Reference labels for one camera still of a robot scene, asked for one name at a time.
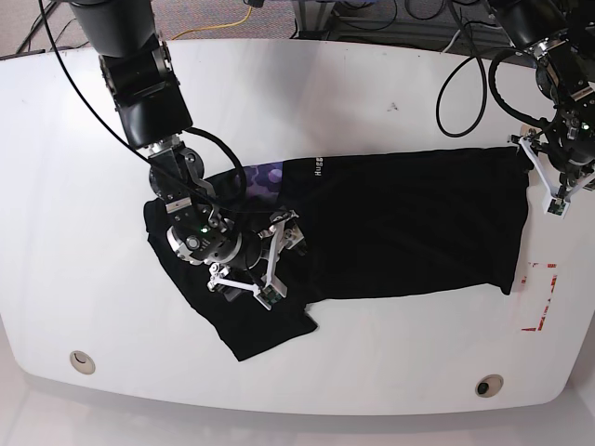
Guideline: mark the black t-shirt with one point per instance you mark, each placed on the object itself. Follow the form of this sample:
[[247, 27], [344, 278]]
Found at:
[[375, 226]]

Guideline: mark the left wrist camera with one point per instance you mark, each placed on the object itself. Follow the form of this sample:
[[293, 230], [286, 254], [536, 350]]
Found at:
[[555, 206]]

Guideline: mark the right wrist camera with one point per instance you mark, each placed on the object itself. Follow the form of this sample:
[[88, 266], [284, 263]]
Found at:
[[268, 296]]

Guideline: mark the red tape rectangle marking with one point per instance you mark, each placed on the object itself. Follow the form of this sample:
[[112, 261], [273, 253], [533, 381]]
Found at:
[[535, 293]]

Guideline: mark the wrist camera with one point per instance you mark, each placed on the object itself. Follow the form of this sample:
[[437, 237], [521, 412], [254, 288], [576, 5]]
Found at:
[[555, 206], [268, 296]]

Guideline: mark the left table cable grommet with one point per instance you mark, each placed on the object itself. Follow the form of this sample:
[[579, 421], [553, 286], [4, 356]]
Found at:
[[82, 363]]

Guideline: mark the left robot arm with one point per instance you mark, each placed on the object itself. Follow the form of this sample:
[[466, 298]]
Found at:
[[559, 36]]

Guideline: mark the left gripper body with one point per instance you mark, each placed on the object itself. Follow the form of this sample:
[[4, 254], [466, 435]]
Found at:
[[562, 179]]

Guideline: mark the right table cable grommet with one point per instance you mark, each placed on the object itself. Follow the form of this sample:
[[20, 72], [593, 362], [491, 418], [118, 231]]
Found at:
[[489, 386]]

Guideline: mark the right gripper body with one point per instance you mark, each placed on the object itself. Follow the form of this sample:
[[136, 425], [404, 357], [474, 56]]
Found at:
[[253, 269]]

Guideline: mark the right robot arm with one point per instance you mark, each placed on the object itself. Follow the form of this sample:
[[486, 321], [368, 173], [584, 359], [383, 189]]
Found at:
[[214, 206]]

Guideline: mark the table cable grommet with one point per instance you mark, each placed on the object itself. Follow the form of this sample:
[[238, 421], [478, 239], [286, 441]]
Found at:
[[489, 386], [82, 363]]

